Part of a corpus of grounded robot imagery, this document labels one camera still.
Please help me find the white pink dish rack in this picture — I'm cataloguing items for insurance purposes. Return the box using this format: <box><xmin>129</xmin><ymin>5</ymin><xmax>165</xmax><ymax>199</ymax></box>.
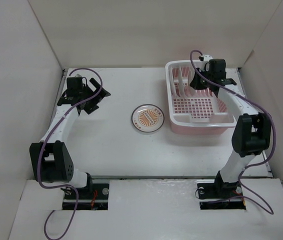
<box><xmin>165</xmin><ymin>60</ymin><xmax>236</xmax><ymax>135</ymax></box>

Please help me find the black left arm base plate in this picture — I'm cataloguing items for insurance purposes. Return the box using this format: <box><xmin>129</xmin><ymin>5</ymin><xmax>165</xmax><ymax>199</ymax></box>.
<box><xmin>61</xmin><ymin>183</ymin><xmax>110</xmax><ymax>211</ymax></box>

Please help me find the orange sunburst plate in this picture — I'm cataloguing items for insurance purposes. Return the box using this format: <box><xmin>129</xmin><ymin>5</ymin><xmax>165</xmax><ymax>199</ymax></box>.
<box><xmin>178</xmin><ymin>66</ymin><xmax>185</xmax><ymax>98</ymax></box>
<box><xmin>131</xmin><ymin>104</ymin><xmax>165</xmax><ymax>134</ymax></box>

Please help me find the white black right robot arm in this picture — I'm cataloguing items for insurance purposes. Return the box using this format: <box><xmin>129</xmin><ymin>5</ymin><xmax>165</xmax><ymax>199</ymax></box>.
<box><xmin>188</xmin><ymin>55</ymin><xmax>271</xmax><ymax>200</ymax></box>

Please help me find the green rimmed white plate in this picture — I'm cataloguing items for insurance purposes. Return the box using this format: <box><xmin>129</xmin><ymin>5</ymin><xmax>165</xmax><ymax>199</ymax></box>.
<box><xmin>171</xmin><ymin>68</ymin><xmax>180</xmax><ymax>97</ymax></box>

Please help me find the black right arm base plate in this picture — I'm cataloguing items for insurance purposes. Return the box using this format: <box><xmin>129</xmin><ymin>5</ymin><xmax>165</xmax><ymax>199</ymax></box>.
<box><xmin>195</xmin><ymin>182</ymin><xmax>246</xmax><ymax>210</ymax></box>

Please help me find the black rimmed flower plate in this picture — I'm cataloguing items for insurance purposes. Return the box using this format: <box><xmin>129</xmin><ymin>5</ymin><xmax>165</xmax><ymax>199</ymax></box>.
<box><xmin>187</xmin><ymin>65</ymin><xmax>194</xmax><ymax>97</ymax></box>

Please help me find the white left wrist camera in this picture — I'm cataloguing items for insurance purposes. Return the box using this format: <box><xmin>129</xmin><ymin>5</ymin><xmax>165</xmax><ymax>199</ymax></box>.
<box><xmin>75</xmin><ymin>73</ymin><xmax>83</xmax><ymax>78</ymax></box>

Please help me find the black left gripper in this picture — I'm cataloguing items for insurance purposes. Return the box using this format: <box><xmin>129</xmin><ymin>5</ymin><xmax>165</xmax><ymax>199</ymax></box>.
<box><xmin>79</xmin><ymin>78</ymin><xmax>110</xmax><ymax>114</ymax></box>

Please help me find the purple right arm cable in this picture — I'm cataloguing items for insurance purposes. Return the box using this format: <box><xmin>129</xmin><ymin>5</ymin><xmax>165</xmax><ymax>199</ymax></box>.
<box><xmin>190</xmin><ymin>49</ymin><xmax>277</xmax><ymax>216</ymax></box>

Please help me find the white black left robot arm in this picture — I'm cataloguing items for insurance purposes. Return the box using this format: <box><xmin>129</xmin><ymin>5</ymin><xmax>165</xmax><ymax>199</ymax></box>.
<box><xmin>29</xmin><ymin>74</ymin><xmax>111</xmax><ymax>199</ymax></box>

